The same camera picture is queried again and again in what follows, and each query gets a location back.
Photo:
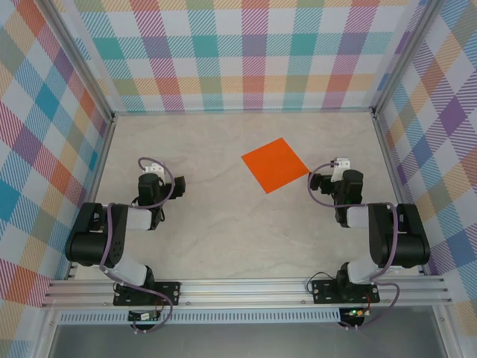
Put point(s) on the aluminium mounting rail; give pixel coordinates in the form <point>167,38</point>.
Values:
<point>242,291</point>

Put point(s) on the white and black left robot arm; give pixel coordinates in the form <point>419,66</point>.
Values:
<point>85,242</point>

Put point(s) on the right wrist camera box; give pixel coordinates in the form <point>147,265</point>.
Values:
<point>342,164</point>

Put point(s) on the grey metal panel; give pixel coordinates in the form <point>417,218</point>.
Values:
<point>242,343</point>

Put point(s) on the aluminium frame post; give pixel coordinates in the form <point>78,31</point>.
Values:
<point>403,56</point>
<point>85,63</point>

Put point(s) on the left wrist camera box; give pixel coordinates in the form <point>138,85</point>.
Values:
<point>154,169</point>

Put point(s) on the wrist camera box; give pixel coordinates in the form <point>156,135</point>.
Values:
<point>154,169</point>
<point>342,164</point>

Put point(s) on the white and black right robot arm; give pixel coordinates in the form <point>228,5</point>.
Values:
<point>410,242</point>

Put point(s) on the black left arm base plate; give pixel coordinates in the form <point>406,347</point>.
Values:
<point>169,291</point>

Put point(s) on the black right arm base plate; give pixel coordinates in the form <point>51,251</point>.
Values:
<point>324,291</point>

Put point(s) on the aluminium frame rail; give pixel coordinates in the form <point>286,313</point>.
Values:
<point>399,186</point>
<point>242,111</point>
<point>94,186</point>

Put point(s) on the small circuit board green light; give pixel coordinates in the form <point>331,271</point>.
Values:
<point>356,312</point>

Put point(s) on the orange paper sheet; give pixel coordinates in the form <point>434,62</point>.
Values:
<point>275,166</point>

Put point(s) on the aluminium frame leg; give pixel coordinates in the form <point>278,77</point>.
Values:
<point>447,335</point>
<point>45,335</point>

